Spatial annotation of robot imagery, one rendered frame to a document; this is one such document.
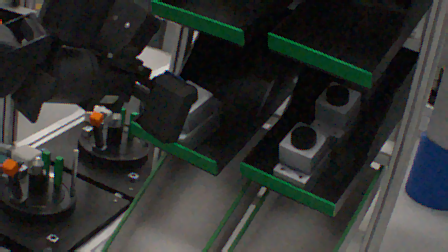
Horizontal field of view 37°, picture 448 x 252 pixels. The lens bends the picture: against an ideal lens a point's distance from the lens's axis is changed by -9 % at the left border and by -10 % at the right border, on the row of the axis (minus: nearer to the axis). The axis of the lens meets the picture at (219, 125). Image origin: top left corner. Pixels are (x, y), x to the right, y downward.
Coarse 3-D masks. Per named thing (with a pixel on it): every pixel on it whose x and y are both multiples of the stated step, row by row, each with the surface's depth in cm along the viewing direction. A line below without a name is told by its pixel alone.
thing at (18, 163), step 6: (6, 162) 100; (12, 162) 101; (18, 162) 103; (6, 168) 100; (12, 168) 100; (18, 168) 102; (12, 174) 100; (12, 180) 102; (18, 180) 103; (12, 186) 103; (18, 186) 103; (12, 192) 104; (18, 192) 104; (18, 198) 105
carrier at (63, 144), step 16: (80, 128) 140; (112, 128) 130; (128, 128) 144; (48, 144) 130; (64, 144) 132; (80, 144) 129; (112, 144) 131; (128, 144) 133; (144, 144) 133; (64, 160) 126; (80, 160) 127; (96, 160) 127; (112, 160) 126; (128, 160) 127; (144, 160) 131; (80, 176) 123; (96, 176) 123; (112, 176) 124; (144, 176) 127; (112, 192) 121; (128, 192) 121
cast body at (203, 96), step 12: (192, 84) 87; (204, 96) 85; (192, 108) 84; (204, 108) 85; (216, 108) 91; (192, 120) 85; (204, 120) 87; (216, 120) 89; (192, 132) 86; (204, 132) 88; (192, 144) 87
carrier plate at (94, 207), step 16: (0, 176) 116; (64, 176) 121; (80, 192) 117; (96, 192) 118; (0, 208) 106; (80, 208) 112; (96, 208) 113; (112, 208) 115; (0, 224) 102; (16, 224) 103; (32, 224) 105; (48, 224) 106; (64, 224) 107; (80, 224) 108; (96, 224) 109; (16, 240) 100; (32, 240) 101; (64, 240) 103; (80, 240) 104
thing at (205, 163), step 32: (192, 64) 96; (224, 64) 99; (256, 64) 99; (288, 64) 90; (224, 96) 94; (256, 96) 94; (288, 96) 94; (224, 128) 90; (256, 128) 89; (192, 160) 86; (224, 160) 85
